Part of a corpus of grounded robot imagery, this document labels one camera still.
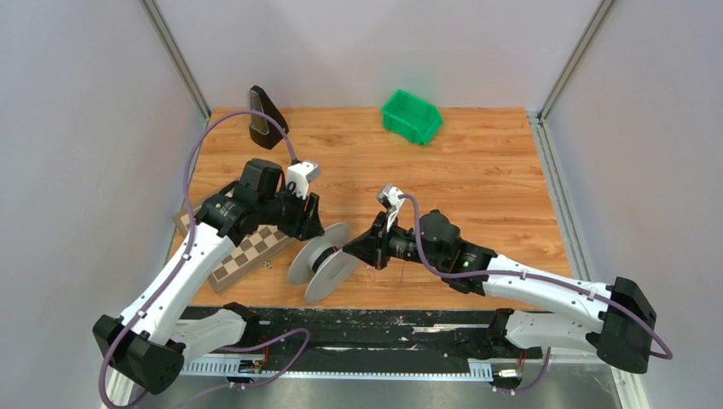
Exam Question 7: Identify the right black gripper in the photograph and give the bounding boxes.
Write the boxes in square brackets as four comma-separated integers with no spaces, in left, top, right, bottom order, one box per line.
[343,212,445,271]

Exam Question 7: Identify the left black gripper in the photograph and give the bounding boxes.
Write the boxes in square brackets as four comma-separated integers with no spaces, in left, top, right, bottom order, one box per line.
[258,182,326,241]

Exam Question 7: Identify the thin red wire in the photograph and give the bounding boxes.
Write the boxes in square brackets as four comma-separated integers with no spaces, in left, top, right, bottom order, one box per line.
[361,265,431,284]

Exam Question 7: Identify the grey perforated cable spool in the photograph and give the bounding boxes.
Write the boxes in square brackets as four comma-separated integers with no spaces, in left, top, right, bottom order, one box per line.
[287,222,361,303]

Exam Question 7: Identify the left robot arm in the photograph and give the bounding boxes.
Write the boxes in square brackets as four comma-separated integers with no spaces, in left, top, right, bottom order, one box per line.
[92,158,324,395]

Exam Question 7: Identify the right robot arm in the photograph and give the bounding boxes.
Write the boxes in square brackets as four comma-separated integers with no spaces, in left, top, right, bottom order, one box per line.
[343,210,656,374]

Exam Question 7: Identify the wooden chessboard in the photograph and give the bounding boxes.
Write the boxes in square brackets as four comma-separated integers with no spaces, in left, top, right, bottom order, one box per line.
[207,225,296,293]

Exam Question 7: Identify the black metronome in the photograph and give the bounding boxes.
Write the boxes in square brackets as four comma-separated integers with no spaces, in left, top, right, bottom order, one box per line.
[247,85,289,150]

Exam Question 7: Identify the green plastic bin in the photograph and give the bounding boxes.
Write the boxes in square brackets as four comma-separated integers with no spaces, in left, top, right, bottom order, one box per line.
[380,89,443,145]

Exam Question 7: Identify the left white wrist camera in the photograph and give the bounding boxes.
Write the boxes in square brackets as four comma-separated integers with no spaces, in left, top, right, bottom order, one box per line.
[286,160,321,199]

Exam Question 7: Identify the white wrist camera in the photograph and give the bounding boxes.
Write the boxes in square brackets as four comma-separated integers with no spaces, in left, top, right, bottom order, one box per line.
[376,183,405,232]
[286,160,321,199]

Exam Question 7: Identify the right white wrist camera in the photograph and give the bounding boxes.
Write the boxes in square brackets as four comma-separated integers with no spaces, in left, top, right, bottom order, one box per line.
[376,183,405,232]

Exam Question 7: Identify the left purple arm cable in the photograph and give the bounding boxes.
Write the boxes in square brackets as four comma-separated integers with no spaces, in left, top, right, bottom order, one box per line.
[98,109,299,409]

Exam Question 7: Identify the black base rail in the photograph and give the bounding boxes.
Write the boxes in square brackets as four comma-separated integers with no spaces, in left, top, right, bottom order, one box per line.
[235,308,523,373]

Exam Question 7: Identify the white slotted cable duct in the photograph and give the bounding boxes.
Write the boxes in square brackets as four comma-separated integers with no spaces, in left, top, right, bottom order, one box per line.
[180,359,494,382]

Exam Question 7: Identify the left aluminium frame post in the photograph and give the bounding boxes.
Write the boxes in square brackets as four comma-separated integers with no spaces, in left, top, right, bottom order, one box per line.
[139,0,211,121]

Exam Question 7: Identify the aluminium frame post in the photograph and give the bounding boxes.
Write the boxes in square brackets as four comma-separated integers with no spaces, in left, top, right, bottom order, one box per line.
[538,0,617,123]
[139,0,211,121]

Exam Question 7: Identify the right aluminium frame post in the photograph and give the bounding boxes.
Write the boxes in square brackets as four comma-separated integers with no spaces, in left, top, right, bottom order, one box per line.
[538,0,617,123]

